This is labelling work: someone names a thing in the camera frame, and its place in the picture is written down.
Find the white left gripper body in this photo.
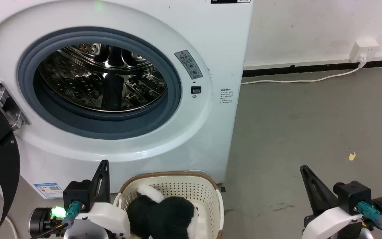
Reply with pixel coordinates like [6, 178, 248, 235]
[64, 202, 132, 239]

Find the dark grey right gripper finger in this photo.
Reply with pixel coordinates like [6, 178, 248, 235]
[299, 165, 339, 215]

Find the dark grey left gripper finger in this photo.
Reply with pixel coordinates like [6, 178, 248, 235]
[91, 160, 111, 203]

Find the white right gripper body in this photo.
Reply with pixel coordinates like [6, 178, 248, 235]
[302, 205, 365, 239]

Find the white front-load washing machine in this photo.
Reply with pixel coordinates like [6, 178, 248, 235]
[0, 0, 254, 199]

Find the blue energy label sticker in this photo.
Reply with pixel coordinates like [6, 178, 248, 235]
[33, 182, 64, 199]

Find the black and white plush toy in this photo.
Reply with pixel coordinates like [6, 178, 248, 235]
[126, 185, 199, 239]

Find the cream laundry basket brown rim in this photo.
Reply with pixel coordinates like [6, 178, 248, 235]
[113, 171, 224, 239]

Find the small text label sticker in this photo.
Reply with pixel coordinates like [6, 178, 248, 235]
[220, 88, 235, 105]

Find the grey warning sticker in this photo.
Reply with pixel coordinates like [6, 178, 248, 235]
[174, 50, 203, 80]

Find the teal-plug left gripper cable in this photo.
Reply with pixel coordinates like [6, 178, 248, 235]
[30, 200, 81, 239]

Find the teal-plug gripper cable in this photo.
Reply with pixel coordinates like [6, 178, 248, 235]
[30, 200, 81, 239]
[356, 201, 382, 239]

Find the teal-plug right gripper cable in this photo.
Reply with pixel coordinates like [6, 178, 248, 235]
[356, 201, 382, 239]

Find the white thin floor cable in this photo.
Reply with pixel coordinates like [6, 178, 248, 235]
[5, 216, 19, 239]

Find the white power cable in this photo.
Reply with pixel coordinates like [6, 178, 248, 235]
[241, 57, 367, 85]

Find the black wall baseboard strip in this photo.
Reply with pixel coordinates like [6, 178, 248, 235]
[242, 59, 382, 77]

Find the white wall power socket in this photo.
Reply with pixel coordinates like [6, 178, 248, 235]
[349, 40, 380, 63]

